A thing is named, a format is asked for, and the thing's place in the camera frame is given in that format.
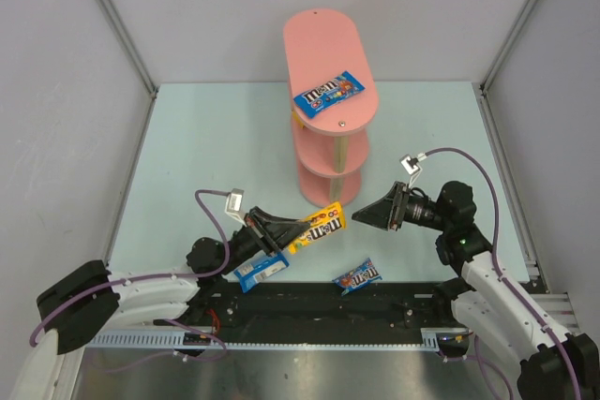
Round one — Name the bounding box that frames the yellow candy bag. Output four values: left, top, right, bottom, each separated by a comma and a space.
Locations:
288, 201, 347, 255

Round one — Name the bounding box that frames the yellow M&M bag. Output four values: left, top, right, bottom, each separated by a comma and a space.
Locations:
292, 111, 306, 129

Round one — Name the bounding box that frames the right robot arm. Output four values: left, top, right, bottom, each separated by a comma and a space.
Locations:
352, 181, 599, 399

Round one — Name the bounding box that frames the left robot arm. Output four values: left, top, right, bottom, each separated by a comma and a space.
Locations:
30, 207, 309, 354

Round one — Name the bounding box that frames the blue white candy bar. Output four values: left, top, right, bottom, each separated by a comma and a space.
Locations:
233, 253, 289, 293

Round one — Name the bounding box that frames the blue M&M bag on shelf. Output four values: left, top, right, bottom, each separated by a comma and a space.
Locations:
293, 71, 365, 119

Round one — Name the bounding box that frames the pink tiered shelf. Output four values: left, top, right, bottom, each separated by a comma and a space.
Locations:
283, 8, 379, 207

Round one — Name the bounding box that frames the blue M&M bag on table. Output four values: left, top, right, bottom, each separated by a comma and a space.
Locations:
333, 258, 383, 296

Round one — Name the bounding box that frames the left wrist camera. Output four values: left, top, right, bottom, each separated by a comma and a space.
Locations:
225, 188, 246, 224

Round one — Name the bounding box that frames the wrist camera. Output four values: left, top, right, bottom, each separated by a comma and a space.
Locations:
225, 188, 246, 224
399, 153, 427, 188

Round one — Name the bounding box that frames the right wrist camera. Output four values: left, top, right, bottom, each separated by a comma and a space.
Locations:
399, 153, 427, 188

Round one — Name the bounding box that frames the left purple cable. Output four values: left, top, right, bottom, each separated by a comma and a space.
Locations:
28, 188, 235, 363

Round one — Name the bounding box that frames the purple cable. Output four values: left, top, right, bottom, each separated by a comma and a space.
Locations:
419, 146, 585, 399
28, 188, 235, 363

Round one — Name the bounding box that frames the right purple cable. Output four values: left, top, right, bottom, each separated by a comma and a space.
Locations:
419, 146, 585, 399

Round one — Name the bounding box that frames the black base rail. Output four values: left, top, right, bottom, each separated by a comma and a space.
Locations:
177, 280, 462, 337

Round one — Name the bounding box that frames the slotted cable duct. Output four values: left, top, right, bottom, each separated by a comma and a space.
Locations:
87, 326, 470, 351

